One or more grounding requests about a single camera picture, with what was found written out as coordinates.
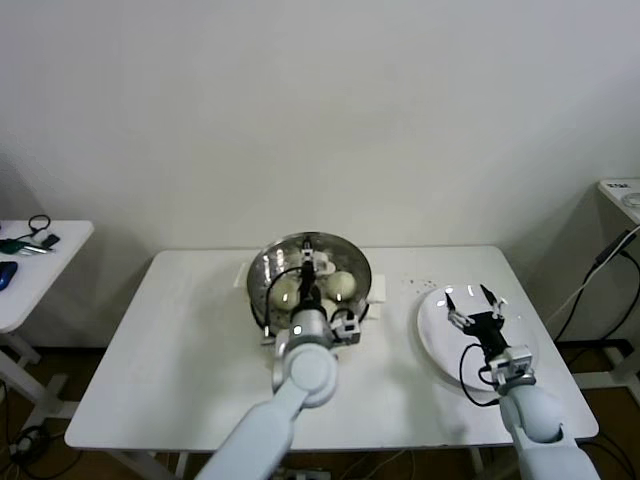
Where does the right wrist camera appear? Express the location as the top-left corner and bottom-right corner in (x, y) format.
(488, 345), (535, 386)

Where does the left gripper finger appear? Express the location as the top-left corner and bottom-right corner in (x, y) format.
(299, 239), (319, 273)

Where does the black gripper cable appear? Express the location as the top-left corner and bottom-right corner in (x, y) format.
(262, 267), (306, 341)
(458, 342), (501, 407)

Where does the round glass pot lid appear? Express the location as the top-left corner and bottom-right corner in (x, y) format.
(247, 229), (375, 329)

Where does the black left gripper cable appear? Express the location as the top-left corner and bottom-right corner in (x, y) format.
(262, 267), (306, 341)

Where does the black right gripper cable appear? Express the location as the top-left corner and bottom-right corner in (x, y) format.
(458, 342), (501, 407)

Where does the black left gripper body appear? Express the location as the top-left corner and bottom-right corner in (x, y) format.
(298, 267), (321, 311)

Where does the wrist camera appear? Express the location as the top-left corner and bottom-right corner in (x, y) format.
(332, 312), (362, 346)
(488, 345), (535, 386)

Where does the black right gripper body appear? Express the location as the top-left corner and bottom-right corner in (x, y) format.
(462, 309), (511, 356)

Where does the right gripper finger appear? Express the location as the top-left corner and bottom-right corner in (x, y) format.
(479, 283), (507, 320)
(443, 293), (474, 327)

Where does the white cable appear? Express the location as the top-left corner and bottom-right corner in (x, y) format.
(544, 232), (640, 324)

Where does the perforated steel steamer basket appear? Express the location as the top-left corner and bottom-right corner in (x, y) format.
(234, 230), (389, 334)

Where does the white round plate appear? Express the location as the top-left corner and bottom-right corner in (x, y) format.
(416, 283), (541, 392)

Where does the blue computer mouse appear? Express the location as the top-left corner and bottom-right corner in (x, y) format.
(0, 260), (20, 291)

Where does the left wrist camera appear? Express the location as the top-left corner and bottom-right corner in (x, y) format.
(332, 312), (362, 346)

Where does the black power cable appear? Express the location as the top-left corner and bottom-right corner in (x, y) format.
(552, 229), (632, 346)

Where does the white side table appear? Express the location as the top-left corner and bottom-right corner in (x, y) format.
(0, 219), (95, 419)
(598, 178), (640, 226)

